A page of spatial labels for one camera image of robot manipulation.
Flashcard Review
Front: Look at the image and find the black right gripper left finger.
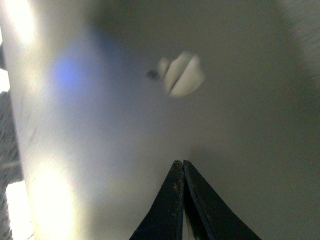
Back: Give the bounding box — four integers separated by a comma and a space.
130, 160, 185, 240

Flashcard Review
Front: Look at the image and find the grey laptop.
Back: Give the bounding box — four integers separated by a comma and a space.
0, 0, 320, 240

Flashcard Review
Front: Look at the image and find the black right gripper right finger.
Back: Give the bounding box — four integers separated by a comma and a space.
183, 160, 260, 240

